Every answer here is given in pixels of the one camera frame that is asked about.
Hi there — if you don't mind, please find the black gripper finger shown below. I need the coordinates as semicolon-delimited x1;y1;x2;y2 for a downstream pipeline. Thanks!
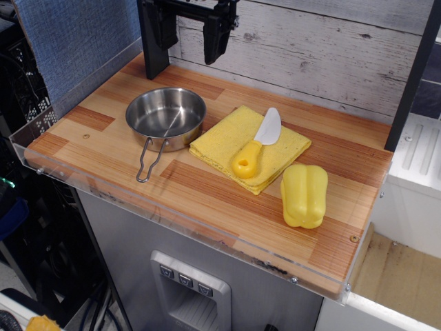
153;7;178;50
203;15;230;65

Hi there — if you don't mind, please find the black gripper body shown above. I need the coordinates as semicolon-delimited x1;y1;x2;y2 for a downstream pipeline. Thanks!
152;1;239;30

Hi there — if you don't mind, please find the yellow plastic bell pepper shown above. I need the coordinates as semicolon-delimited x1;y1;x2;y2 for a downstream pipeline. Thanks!
280;164;328;229

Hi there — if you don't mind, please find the stainless steel pot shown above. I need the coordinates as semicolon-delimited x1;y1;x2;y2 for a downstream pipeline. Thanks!
125;87;207;183

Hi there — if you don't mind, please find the blue fabric panel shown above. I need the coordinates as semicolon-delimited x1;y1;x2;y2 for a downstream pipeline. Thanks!
13;1;142;103

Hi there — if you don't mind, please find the yellow folded cloth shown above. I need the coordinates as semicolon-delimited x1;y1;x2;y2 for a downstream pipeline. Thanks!
189;106;311;195

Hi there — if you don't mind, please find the clear acrylic edge guard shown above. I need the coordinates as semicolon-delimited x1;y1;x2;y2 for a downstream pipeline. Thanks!
10;106;392;302

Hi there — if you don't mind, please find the silver toy fridge cabinet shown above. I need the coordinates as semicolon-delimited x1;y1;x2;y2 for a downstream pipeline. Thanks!
79;192;322;330

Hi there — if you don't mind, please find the silver water dispenser panel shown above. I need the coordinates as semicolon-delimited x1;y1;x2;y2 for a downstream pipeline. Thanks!
150;250;232;330

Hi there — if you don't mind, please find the white toy sink unit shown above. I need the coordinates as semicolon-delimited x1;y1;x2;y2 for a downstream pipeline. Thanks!
316;114;440;330

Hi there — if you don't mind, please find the yellow object bottom corner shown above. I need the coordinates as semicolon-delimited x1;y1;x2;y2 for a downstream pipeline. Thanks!
25;315;61;331

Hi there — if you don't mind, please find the black left vertical post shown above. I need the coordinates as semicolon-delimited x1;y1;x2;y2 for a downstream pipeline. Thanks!
137;0;170;80

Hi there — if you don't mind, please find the black vertical post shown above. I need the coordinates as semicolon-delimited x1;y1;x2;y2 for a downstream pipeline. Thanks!
137;0;170;80
384;0;440;152

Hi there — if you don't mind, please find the toy knife yellow handle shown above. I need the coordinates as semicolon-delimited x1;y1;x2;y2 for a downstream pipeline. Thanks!
232;108;282;179

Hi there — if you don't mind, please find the black right vertical post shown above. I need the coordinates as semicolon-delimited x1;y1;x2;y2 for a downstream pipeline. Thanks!
384;0;440;152

